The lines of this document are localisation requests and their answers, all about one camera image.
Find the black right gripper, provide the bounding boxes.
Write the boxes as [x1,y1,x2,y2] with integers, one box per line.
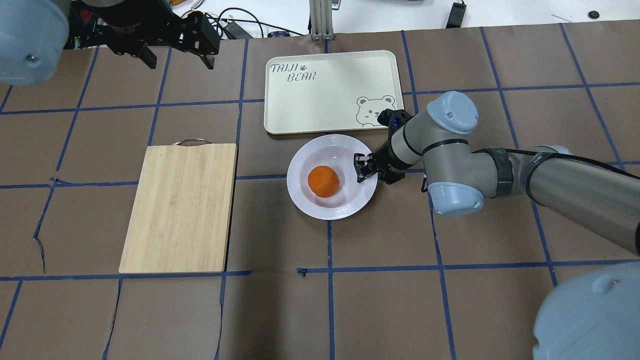
[354,145,407,185]

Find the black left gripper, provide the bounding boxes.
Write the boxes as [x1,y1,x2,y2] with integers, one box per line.
[93,11,221,70]

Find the orange fruit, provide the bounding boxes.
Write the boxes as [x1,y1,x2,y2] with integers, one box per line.
[307,165,340,198]

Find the white round plate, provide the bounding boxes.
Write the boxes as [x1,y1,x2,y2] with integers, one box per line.
[286,134,377,220]

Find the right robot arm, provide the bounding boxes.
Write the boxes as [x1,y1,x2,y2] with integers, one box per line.
[353,91,640,360]

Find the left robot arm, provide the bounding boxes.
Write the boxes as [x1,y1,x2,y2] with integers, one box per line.
[0,0,221,85]

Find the cream bear tray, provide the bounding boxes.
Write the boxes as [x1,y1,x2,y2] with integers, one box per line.
[263,50,404,135]

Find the wooden cutting board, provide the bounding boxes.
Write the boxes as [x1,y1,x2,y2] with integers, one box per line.
[118,143,238,274]

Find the black power adapter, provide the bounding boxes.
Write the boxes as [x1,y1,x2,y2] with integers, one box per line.
[445,0,467,29]

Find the black cable bundle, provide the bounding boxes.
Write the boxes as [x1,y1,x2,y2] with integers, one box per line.
[190,7,306,41]

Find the aluminium frame post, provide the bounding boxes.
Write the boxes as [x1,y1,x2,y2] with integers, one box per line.
[308,0,335,41]

